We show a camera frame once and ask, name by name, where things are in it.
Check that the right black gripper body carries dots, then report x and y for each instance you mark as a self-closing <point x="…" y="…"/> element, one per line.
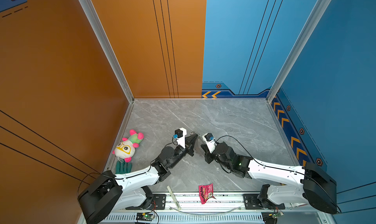
<point x="209" y="157"/>

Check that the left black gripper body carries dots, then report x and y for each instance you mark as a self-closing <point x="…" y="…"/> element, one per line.
<point x="187" y="148"/>

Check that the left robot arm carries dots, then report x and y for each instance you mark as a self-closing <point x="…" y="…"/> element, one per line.
<point x="111" y="192"/>

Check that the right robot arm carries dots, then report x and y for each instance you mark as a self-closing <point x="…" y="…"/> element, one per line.
<point x="308" y="184"/>

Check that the pink snack packet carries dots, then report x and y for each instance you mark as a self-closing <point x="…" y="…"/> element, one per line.
<point x="206" y="193"/>

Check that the pink green plush toy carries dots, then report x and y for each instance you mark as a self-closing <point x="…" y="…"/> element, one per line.
<point x="125" y="150"/>

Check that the right circuit board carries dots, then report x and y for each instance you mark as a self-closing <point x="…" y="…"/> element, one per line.
<point x="271" y="218"/>

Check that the circuit board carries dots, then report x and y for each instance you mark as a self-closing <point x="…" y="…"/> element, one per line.
<point x="271" y="218"/>
<point x="144" y="218"/>

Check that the left circuit board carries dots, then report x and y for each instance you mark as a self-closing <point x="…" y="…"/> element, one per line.
<point x="144" y="218"/>

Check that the red white bandage box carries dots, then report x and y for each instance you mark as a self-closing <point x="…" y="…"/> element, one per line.
<point x="293" y="205"/>

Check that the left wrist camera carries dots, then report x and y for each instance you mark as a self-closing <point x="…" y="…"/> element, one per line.
<point x="179" y="137"/>

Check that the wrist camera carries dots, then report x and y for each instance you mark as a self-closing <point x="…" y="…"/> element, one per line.
<point x="209" y="141"/>
<point x="179" y="137"/>

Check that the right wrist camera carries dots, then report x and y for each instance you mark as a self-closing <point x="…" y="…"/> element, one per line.
<point x="209" y="141"/>

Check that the aluminium front rail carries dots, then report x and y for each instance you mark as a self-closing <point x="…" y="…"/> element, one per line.
<point x="224" y="201"/>

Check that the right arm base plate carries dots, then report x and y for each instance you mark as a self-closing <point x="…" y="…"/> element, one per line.
<point x="253" y="202"/>

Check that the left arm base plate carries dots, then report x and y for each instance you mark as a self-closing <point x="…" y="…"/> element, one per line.
<point x="158" y="202"/>

